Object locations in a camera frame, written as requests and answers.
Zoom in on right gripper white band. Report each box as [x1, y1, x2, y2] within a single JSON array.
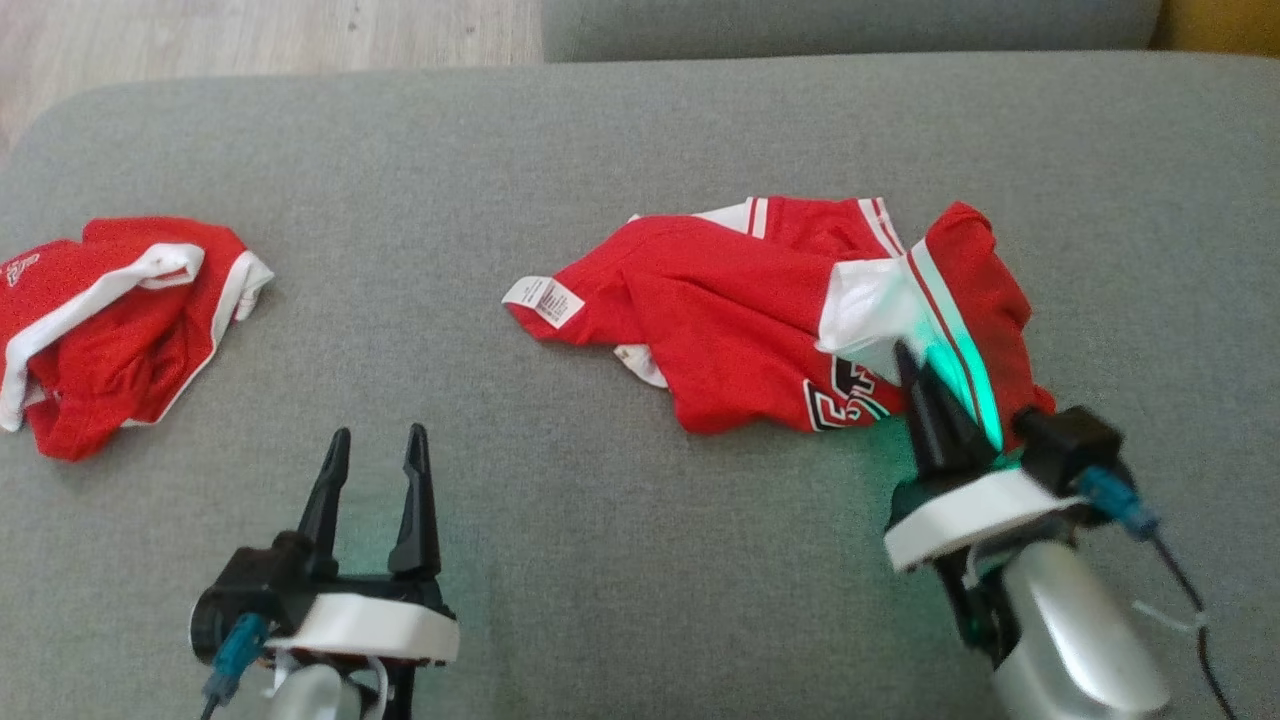
[[883, 340, 1089, 659]]

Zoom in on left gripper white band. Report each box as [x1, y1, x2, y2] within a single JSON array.
[[265, 423, 461, 666]]

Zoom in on red basketball jersey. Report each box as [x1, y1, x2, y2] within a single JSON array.
[[502, 195, 1058, 451]]

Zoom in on red shorts with white stripe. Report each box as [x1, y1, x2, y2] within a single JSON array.
[[0, 216, 276, 463]]

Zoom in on large grey sofa seat cushion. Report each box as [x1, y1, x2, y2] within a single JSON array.
[[0, 50, 1280, 720]]

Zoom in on long yellow sofa back cushion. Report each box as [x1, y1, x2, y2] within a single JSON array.
[[1150, 0, 1280, 56]]

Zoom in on right black cable blue plug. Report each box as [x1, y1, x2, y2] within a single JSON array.
[[1078, 466, 1241, 720]]

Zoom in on black cable blue plug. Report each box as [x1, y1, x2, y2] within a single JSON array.
[[1078, 466, 1241, 720], [198, 612, 273, 720]]

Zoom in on left black cable blue plug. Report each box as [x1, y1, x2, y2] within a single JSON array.
[[198, 612, 273, 720]]

